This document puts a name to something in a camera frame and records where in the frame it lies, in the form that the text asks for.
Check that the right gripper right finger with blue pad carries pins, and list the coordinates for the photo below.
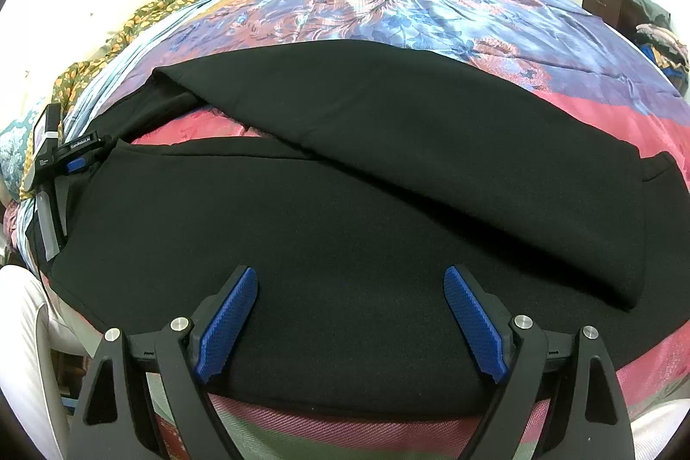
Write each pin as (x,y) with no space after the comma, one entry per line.
(587,417)

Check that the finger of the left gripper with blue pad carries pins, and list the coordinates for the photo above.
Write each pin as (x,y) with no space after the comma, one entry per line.
(76,165)

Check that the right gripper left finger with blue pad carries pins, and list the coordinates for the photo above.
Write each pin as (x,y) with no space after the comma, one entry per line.
(115,419)

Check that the black pants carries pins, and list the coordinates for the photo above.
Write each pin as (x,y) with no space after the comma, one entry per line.
(350,175)

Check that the teal floral pillow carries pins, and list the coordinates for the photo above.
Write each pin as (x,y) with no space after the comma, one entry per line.
(13,147)

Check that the blue striped bed sheet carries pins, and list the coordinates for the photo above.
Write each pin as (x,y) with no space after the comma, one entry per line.
(106,81)

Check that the pink crumpled cloth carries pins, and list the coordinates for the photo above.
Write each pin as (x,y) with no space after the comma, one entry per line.
(11,224)

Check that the person's white trouser leg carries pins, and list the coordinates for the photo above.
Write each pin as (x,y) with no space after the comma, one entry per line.
(30,331)

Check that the green orange floral cloth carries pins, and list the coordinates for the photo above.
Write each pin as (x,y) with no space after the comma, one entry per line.
(69,85)

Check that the multicolour floral bedspread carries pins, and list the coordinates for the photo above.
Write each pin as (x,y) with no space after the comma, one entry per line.
(552,48)

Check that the pile of clothes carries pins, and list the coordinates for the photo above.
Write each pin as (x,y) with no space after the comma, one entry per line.
(654,37)

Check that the dark wooden side cabinet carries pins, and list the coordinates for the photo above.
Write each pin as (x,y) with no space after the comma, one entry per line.
(623,15)

